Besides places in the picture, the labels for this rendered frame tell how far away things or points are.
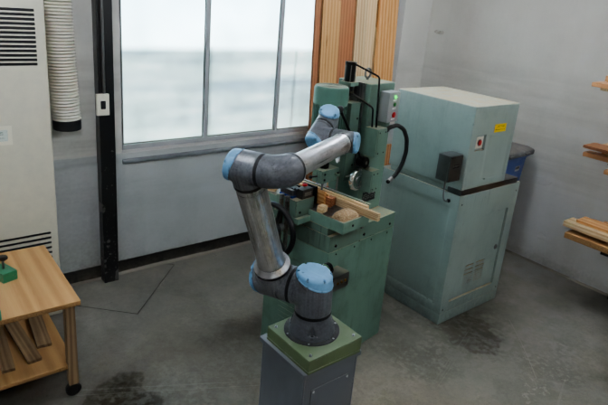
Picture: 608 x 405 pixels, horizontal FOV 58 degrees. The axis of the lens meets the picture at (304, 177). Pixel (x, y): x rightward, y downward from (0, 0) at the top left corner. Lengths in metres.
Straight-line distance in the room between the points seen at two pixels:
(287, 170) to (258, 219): 0.26
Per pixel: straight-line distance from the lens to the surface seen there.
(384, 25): 4.71
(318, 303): 2.20
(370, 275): 3.18
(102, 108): 3.51
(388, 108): 2.93
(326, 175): 2.86
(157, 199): 3.94
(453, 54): 5.14
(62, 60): 3.31
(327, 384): 2.36
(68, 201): 3.72
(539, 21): 4.72
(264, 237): 2.06
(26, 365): 3.00
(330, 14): 4.29
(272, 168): 1.80
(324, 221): 2.73
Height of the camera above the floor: 1.92
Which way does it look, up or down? 18 degrees down
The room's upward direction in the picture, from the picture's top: 5 degrees clockwise
